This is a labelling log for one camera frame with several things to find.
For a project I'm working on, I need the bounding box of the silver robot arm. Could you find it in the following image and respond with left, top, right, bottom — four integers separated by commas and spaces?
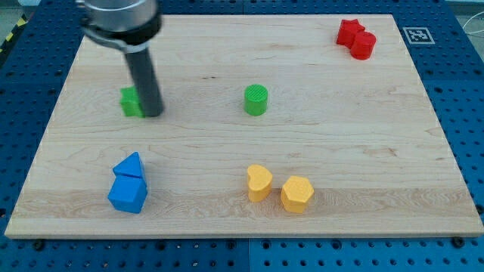
76, 0, 163, 54

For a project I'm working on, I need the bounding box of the wooden board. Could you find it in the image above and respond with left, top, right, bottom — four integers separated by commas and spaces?
5, 14, 483, 239

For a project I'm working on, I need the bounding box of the green cylinder block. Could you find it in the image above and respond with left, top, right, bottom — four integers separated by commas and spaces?
244, 84, 268, 116

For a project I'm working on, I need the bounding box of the yellow heart block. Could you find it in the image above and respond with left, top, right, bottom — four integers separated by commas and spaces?
247, 164, 273, 202

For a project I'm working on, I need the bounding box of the yellow hexagon block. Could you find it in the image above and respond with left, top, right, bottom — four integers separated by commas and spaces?
281, 176, 315, 214

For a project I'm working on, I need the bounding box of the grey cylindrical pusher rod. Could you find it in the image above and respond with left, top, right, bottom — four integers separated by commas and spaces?
125, 48, 164, 117

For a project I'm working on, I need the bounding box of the blue triangle block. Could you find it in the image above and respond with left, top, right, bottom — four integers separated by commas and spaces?
112, 152, 147, 184

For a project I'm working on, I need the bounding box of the green star block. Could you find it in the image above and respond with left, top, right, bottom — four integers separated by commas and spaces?
119, 86, 144, 118

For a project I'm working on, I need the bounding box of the blue cube block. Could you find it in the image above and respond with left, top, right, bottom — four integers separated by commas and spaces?
107, 175, 147, 214

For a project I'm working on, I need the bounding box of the red star block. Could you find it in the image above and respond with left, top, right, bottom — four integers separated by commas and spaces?
336, 19, 365, 48

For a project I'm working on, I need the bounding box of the red cylinder block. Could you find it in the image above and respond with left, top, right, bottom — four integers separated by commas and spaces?
350, 32, 377, 60

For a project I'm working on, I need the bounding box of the white fiducial marker tag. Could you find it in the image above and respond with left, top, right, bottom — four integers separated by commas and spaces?
403, 26, 435, 45

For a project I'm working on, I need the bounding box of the white cable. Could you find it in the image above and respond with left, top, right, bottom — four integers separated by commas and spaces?
461, 11, 484, 38

